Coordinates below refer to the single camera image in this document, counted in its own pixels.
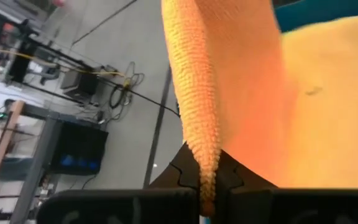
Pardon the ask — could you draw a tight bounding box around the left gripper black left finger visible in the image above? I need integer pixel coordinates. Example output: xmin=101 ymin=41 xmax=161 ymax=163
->
xmin=35 ymin=141 xmax=202 ymax=224

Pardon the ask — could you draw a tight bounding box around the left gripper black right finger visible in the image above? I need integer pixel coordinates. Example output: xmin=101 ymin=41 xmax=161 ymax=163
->
xmin=211 ymin=149 xmax=358 ymax=224

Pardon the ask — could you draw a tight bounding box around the orange microfiber towel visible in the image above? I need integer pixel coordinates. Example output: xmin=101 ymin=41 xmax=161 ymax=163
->
xmin=161 ymin=0 xmax=358 ymax=218

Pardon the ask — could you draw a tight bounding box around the black computer with blue lights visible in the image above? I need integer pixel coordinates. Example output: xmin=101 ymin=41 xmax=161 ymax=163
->
xmin=50 ymin=120 xmax=109 ymax=176

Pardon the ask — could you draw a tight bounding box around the small black floor box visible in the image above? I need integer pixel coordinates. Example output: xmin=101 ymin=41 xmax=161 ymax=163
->
xmin=60 ymin=68 xmax=99 ymax=98

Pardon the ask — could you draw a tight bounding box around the blue plastic bin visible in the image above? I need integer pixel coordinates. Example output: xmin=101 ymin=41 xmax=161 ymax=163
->
xmin=273 ymin=0 xmax=358 ymax=34

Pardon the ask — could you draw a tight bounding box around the black floor cable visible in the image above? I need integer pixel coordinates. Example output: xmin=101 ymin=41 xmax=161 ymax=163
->
xmin=126 ymin=86 xmax=180 ymax=118

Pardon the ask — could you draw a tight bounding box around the black cable tangle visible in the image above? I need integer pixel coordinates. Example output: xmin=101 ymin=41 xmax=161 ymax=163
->
xmin=96 ymin=61 xmax=145 ymax=125

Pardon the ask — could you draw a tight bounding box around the orange power cable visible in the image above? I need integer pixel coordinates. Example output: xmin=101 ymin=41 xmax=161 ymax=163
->
xmin=0 ymin=44 xmax=127 ymax=78

